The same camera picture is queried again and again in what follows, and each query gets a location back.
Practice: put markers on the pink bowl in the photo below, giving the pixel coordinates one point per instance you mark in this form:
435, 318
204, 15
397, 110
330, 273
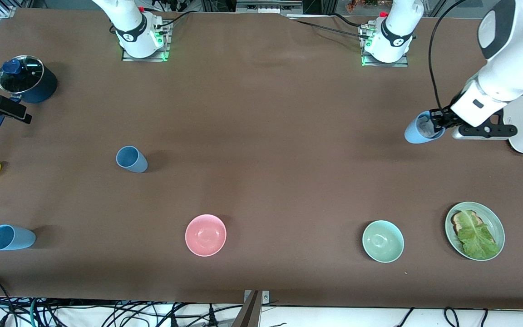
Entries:
205, 235

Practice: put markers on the small metal bracket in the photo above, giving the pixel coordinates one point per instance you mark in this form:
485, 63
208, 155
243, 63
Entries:
266, 297

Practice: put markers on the pale green plate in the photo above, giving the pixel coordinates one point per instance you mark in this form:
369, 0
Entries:
495, 222

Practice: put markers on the pale green bowl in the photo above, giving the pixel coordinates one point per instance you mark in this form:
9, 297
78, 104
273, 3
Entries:
383, 241

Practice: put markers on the dark blue pot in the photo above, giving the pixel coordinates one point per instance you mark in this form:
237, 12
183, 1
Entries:
43, 88

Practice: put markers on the aluminium frame profile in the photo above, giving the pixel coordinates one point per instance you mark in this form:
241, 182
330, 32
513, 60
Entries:
6, 12

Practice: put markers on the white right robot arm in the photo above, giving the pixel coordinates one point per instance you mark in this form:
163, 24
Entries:
127, 22

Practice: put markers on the artificial flowers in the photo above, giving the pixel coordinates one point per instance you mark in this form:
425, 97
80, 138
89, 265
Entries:
357, 5

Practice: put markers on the blue plastic cup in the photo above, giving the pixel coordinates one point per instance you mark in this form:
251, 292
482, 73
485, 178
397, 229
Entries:
134, 162
16, 238
413, 136

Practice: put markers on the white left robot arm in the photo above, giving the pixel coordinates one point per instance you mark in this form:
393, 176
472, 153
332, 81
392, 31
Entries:
515, 68

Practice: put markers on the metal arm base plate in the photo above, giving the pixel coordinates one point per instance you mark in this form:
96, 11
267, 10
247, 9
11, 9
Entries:
402, 64
130, 59

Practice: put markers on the grey metal box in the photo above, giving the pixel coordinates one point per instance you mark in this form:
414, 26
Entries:
268, 7

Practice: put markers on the green lettuce leaf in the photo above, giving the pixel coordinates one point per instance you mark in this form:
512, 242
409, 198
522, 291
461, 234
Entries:
477, 240

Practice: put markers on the dark slanted bar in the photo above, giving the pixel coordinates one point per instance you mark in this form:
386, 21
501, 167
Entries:
248, 315

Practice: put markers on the glass pot lid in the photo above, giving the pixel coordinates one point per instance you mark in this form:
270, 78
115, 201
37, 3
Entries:
27, 77

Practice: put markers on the toast slice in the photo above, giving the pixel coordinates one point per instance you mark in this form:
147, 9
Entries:
457, 221

